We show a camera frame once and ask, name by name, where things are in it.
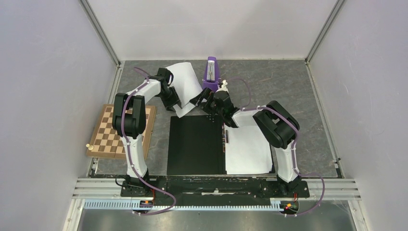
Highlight purple metronome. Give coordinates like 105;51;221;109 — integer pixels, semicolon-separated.
202;56;220;92

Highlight wooden chessboard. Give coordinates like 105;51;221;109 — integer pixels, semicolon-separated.
87;104;157;160

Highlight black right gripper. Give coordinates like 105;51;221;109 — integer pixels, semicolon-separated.
190;87;225;116

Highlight white chess pawn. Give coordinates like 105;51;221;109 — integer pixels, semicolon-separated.
86;143;94;151

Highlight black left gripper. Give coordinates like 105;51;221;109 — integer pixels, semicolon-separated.
157;87;182;113

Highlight aluminium frame rail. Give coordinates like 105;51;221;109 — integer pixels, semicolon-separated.
72;178;361;211

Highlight white paper stack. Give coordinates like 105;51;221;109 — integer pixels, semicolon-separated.
166;62;203;118

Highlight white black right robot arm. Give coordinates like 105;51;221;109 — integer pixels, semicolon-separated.
190;88;302;196

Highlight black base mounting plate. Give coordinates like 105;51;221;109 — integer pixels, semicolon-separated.
115;174;310;206

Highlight blue black file folder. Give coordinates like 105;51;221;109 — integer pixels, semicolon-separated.
166;115;275;176

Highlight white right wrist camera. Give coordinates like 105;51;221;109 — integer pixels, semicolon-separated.
217;80;229;93

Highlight white paper sheets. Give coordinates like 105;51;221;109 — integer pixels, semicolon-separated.
225;126;273;175

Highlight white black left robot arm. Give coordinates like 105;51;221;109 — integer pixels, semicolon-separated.
112;68;181;196

